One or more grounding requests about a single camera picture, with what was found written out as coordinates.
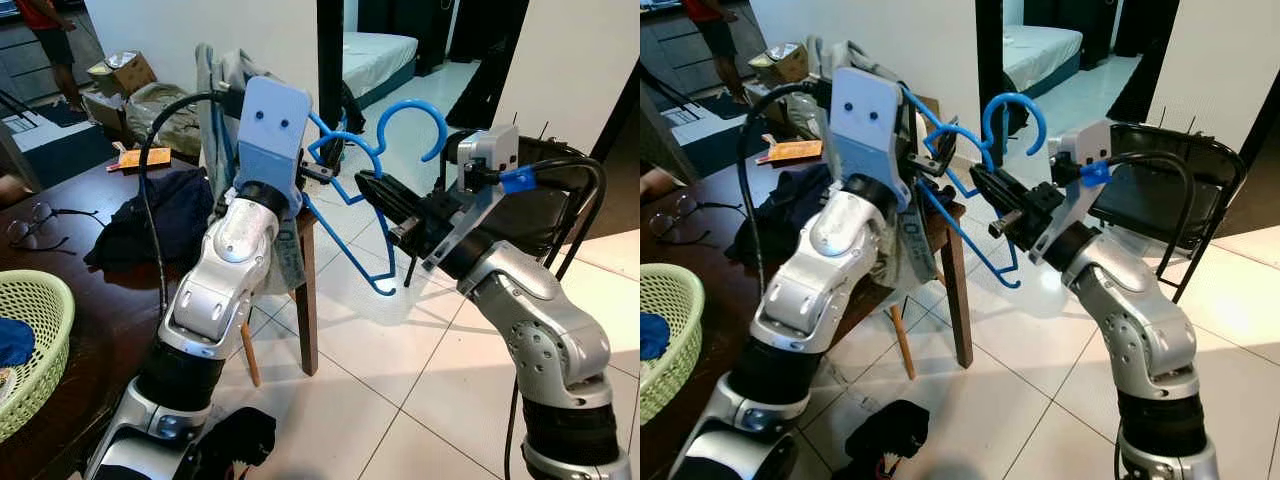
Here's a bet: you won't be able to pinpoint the black crumpled garment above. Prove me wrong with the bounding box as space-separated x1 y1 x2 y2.
83 167 217 273
733 165 836 266

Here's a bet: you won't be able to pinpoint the black garment with print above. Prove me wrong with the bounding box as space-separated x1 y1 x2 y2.
195 404 278 480
843 400 931 480

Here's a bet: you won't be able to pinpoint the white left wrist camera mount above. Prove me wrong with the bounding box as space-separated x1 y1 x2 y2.
233 75 314 218
828 66 909 213

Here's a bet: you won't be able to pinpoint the black door frame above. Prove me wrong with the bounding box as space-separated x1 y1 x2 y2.
316 0 347 133
975 0 1006 126

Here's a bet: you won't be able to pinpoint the bed with light mattress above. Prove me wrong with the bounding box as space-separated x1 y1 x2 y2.
1003 24 1084 101
343 31 420 103

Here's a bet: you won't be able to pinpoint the orange packet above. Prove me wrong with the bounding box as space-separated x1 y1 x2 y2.
106 145 174 174
757 135 824 166

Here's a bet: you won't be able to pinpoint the black-framed eyeglasses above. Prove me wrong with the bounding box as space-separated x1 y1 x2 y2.
648 195 716 246
4 200 73 256

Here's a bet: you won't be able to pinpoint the light green woven basket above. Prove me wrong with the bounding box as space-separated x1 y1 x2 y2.
640 262 706 426
0 268 77 443

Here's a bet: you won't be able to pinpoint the person in red shirt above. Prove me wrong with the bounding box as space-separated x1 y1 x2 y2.
13 0 89 113
683 0 746 96

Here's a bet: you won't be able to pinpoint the dark brown wooden table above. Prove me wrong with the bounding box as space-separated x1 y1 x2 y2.
640 150 976 480
0 155 319 480

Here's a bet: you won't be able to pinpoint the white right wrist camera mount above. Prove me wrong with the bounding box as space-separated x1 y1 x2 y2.
418 123 522 273
1025 118 1114 266

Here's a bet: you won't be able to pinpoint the bright blue garment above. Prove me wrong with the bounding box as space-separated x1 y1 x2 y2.
0 317 37 369
640 312 671 363

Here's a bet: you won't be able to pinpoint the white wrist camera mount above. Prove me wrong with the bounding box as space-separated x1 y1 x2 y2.
1025 118 1114 266
418 123 522 273
233 75 314 218
828 66 909 213

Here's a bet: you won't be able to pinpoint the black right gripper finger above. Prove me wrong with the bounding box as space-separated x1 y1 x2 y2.
970 166 1041 206
362 188 426 239
975 183 1033 233
356 172 433 213

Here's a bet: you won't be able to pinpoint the blue tape-wrapped plastic hanger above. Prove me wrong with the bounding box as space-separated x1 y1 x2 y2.
297 96 450 298
900 85 1049 291

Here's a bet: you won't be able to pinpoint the cardboard box with foil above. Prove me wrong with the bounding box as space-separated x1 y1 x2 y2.
86 48 158 98
750 42 811 86

